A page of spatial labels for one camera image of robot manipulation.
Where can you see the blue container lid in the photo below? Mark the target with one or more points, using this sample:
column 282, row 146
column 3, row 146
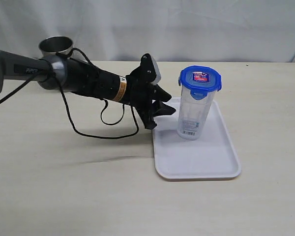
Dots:
column 200, row 80

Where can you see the white plastic tray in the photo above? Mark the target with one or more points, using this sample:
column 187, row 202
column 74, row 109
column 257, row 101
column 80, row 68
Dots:
column 210, row 157

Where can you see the stainless steel cup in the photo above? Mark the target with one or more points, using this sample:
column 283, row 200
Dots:
column 55, row 44

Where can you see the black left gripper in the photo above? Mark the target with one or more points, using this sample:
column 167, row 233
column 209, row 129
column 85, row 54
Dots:
column 139, row 90

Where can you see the clear plastic container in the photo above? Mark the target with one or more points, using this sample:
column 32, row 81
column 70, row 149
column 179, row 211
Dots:
column 193, row 112

